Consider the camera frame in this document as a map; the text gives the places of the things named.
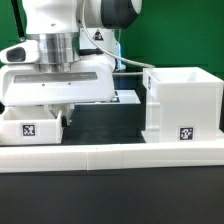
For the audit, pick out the white U-shaped boundary wall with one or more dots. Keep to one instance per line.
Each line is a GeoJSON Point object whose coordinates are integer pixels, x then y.
{"type": "Point", "coordinates": [112, 156]}

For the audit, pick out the white fiducial marker sheet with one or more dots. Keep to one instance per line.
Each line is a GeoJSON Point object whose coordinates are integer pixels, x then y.
{"type": "Point", "coordinates": [126, 97]}

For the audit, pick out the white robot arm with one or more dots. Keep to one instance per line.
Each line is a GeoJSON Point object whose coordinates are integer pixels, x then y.
{"type": "Point", "coordinates": [56, 26]}

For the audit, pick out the white front drawer box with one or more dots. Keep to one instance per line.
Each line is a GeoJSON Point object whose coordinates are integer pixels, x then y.
{"type": "Point", "coordinates": [30, 126]}

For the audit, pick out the white drawer cabinet frame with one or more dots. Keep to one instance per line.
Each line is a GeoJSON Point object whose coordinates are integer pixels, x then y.
{"type": "Point", "coordinates": [183, 104]}

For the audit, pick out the black pole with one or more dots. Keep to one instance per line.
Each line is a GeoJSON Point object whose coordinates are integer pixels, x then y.
{"type": "Point", "coordinates": [18, 20]}

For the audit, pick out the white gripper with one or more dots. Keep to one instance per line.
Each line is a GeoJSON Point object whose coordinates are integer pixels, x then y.
{"type": "Point", "coordinates": [23, 84]}

